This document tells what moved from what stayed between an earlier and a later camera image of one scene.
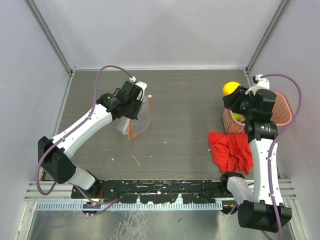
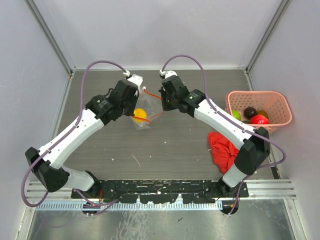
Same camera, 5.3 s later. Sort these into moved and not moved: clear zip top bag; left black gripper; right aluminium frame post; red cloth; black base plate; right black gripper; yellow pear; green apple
Moved: yellow pear; clear zip top bag; right black gripper
Not moved: red cloth; green apple; black base plate; right aluminium frame post; left black gripper
